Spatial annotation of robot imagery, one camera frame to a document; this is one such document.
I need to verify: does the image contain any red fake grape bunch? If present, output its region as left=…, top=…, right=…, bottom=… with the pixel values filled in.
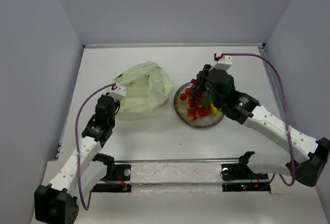
left=186, top=79, right=210, bottom=110

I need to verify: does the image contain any yellow fake banana bunch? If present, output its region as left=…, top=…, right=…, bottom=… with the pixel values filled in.
left=186, top=97, right=221, bottom=118

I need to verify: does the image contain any red fake cherry cluster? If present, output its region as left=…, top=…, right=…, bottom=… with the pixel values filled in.
left=179, top=87, right=210, bottom=121

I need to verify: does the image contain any light green plastic bag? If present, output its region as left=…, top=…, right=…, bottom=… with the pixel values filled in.
left=113, top=61, right=174, bottom=119

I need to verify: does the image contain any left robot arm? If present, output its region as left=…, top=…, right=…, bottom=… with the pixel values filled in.
left=34, top=90, right=126, bottom=223

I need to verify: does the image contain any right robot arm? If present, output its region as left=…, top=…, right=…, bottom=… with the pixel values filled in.
left=197, top=64, right=329, bottom=187

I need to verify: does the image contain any speckled ceramic plate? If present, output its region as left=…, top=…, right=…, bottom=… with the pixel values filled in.
left=173, top=82, right=224, bottom=129

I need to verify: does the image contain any white front board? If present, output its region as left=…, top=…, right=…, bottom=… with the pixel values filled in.
left=29, top=159, right=328, bottom=224

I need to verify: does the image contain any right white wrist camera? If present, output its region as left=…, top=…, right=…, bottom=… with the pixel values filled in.
left=210, top=52, right=233, bottom=71

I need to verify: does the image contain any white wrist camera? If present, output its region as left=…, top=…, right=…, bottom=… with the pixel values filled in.
left=110, top=84, right=127, bottom=102
left=210, top=52, right=233, bottom=71

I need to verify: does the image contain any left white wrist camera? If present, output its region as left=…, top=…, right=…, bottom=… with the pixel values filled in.
left=110, top=84, right=127, bottom=102

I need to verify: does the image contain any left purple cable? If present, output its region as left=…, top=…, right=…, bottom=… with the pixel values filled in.
left=74, top=83, right=116, bottom=211

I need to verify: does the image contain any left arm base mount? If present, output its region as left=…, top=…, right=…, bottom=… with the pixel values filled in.
left=95, top=164, right=131, bottom=193

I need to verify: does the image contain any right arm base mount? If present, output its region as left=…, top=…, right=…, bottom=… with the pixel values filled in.
left=220, top=164, right=271, bottom=193

